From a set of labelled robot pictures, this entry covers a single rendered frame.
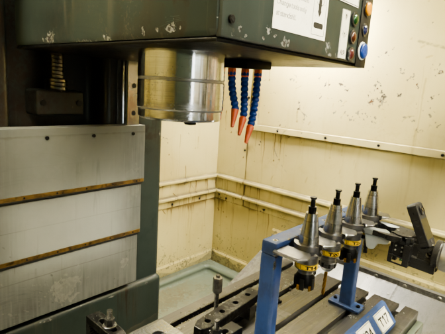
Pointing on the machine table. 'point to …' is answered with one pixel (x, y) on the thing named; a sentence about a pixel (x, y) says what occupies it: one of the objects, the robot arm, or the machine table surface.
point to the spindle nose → (180, 85)
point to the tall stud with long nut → (217, 289)
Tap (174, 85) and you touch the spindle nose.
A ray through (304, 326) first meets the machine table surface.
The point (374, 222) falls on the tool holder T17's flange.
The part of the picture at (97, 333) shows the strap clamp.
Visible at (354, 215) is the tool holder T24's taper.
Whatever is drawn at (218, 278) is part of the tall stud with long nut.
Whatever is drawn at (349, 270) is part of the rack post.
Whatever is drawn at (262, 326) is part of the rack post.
